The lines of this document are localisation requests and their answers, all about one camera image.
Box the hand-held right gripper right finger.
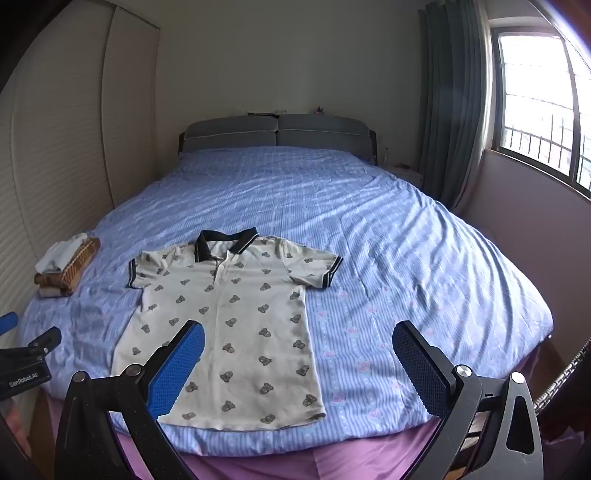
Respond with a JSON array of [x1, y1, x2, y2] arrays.
[[392, 320, 544, 480]]

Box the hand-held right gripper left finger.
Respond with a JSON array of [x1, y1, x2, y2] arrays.
[[54, 319, 206, 480]]

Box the cream bear-print polo shirt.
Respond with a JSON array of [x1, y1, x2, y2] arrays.
[[112, 227, 343, 431]]

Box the brown plaid folded garment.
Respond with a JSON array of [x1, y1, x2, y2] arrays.
[[34, 237, 102, 297]]

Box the white folded cloth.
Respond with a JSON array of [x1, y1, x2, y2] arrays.
[[36, 233, 88, 273]]

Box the purple bed skirt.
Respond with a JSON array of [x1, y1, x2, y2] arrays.
[[44, 401, 446, 480]]

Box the blue floral striped bed sheet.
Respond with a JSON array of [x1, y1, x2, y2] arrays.
[[17, 146, 555, 457]]

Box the cream louvred wardrobe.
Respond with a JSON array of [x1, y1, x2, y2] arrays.
[[0, 0, 162, 319]]

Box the white nightstand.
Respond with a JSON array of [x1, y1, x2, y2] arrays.
[[382, 164, 424, 188]]

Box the grey-green curtain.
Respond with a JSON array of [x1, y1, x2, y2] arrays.
[[418, 0, 491, 210]]

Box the barred window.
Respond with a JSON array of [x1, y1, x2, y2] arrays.
[[488, 17, 591, 200]]

